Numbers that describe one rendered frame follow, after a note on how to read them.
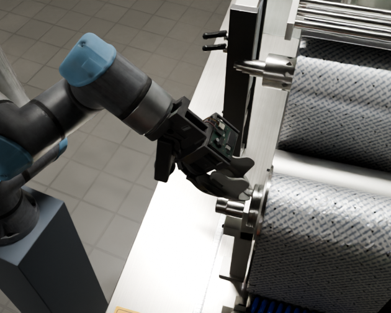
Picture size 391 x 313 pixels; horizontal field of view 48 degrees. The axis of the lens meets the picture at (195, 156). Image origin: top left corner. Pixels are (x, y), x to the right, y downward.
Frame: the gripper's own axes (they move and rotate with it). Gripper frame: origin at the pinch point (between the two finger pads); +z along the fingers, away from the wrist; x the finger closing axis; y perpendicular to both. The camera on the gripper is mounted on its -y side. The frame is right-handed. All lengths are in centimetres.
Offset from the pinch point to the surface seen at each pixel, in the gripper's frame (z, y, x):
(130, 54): 4, -163, 175
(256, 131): 22, -29, 47
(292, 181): 3.0, 8.3, 1.1
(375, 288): 24.0, 9.8, -7.5
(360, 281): 21.2, 8.9, -7.5
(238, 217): 6.3, -7.4, 0.7
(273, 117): 25, -27, 55
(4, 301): 9, -158, 3
